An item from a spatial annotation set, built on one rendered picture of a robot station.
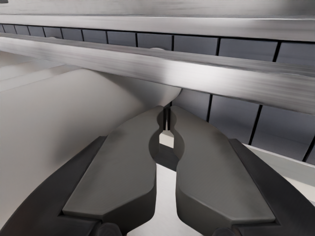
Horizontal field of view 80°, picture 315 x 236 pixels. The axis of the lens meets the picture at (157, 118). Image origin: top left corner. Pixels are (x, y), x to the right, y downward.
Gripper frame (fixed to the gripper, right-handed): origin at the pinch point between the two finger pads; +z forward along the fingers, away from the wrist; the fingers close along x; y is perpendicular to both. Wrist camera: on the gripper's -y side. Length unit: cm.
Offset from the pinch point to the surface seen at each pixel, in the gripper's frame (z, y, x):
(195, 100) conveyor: 4.7, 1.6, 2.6
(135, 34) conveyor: 8.0, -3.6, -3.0
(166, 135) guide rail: 2.3, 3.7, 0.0
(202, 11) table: 10.1, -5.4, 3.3
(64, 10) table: 20.7, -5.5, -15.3
